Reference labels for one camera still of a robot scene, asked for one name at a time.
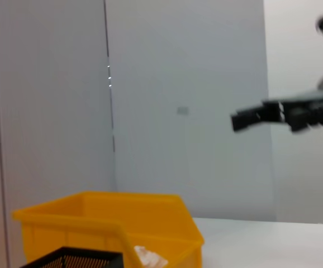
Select white paper ball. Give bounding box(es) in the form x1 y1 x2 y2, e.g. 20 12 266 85
133 245 169 267

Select yellow plastic bin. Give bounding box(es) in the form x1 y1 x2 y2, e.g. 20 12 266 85
11 191 206 268

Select black mesh pen holder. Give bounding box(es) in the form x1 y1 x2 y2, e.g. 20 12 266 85
18 247 124 268

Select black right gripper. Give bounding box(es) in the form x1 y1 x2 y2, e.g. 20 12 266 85
230 89 323 135

